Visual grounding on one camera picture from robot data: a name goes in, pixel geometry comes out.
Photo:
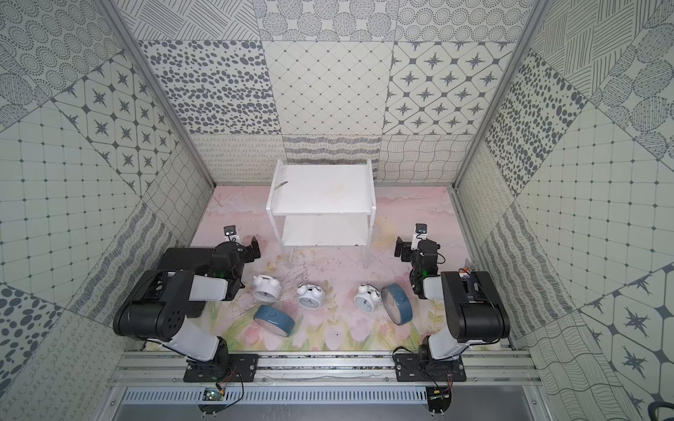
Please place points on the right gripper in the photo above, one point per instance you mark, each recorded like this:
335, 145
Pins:
406, 250

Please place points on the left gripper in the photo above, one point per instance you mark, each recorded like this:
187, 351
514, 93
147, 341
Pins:
247, 250

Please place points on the white twin-bell alarm clock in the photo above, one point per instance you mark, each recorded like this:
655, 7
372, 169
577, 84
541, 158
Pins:
310, 296
267, 289
367, 298

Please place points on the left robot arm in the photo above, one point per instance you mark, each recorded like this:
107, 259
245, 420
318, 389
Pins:
162, 305

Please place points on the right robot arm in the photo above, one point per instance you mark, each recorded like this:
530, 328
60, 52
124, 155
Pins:
474, 312

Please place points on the blue round alarm clock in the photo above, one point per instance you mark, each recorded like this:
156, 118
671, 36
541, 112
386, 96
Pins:
274, 320
397, 304

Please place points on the white two-tier shelf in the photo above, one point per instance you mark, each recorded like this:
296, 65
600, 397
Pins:
322, 206

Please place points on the black pad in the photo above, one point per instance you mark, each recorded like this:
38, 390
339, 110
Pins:
195, 274

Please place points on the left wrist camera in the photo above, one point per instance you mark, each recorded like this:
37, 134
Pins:
231, 234

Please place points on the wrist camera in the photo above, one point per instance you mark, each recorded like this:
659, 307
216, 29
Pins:
231, 234
420, 233

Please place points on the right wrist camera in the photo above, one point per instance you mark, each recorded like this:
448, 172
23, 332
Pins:
420, 233

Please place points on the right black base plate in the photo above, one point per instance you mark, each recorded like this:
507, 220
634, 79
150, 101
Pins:
410, 368

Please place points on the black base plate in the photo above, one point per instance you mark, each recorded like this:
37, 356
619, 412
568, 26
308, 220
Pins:
237, 367
410, 368

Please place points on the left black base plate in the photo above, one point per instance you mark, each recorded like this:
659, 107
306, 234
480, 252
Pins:
237, 367

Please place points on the aluminium mounting rail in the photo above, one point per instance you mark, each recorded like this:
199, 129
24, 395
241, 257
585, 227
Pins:
490, 368

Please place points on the perforated cable duct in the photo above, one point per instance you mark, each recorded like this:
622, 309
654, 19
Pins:
268, 395

